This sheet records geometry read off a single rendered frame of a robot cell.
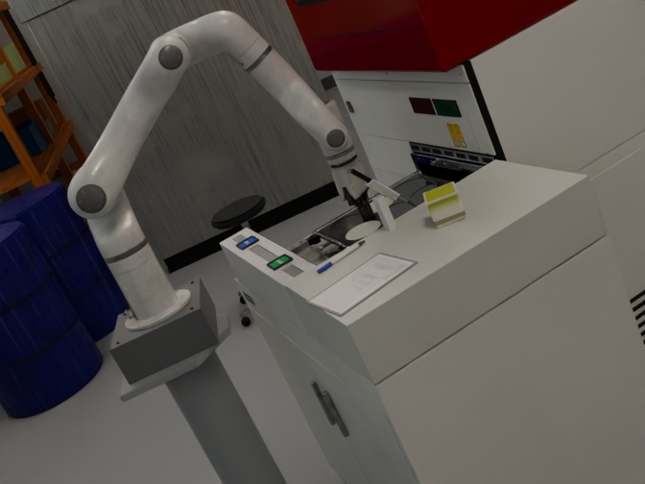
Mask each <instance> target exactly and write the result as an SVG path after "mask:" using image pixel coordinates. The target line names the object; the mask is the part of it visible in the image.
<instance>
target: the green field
mask: <svg viewBox="0 0 645 484"><path fill-rule="evenodd" d="M433 102H434V105H435V108H436V110H437V113H438V114H444V115H454V116H460V114H459V112H458V110H457V107H456V105H455V102H445V101H433Z"/></svg>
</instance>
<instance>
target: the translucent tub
mask: <svg viewBox="0 0 645 484"><path fill-rule="evenodd" d="M458 194H459V193H458V190H457V188H456V185H455V183H454V182H450V183H447V184H445V185H442V186H440V187H437V188H435V189H432V190H430V191H427V192H425V193H423V198H424V201H425V204H426V206H428V209H429V211H430V214H431V216H432V218H433V221H434V224H435V227H436V228H438V229H439V228H441V227H444V226H447V225H449V224H452V223H454V222H457V221H460V220H462V219H465V218H466V213H465V210H464V208H463V205H462V203H461V200H460V198H459V195H458Z"/></svg>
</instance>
